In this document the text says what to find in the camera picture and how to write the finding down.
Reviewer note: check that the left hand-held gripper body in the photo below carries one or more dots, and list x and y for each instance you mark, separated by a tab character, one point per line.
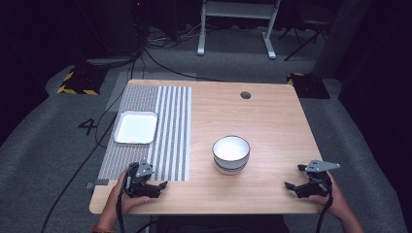
140	181

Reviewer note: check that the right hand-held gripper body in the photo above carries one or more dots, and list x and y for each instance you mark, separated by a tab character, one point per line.
315	184

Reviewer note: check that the white square plate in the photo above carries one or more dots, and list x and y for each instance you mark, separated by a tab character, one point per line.
136	127

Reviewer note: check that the person's left hand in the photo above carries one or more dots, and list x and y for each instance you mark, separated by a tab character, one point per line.
127	204

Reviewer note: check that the person's right hand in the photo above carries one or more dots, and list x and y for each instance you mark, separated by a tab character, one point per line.
336	200

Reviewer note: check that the grey tape strip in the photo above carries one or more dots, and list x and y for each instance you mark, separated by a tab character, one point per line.
97	183

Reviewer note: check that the grey striped placemat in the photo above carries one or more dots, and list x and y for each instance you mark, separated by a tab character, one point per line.
171	129

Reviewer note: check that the person's dark clothing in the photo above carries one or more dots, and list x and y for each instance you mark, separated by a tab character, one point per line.
223	225

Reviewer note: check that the black and yellow striped base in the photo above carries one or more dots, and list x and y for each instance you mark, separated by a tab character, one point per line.
82	81
309	85

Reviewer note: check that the grey flat stand base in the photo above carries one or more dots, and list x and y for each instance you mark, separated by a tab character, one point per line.
110	61

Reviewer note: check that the black tripod stand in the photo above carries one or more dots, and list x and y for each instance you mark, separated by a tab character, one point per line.
304	35

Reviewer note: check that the grey pillar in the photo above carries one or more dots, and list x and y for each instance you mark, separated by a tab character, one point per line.
343	39

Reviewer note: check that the white desk frame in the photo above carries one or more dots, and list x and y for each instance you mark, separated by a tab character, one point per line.
236	9

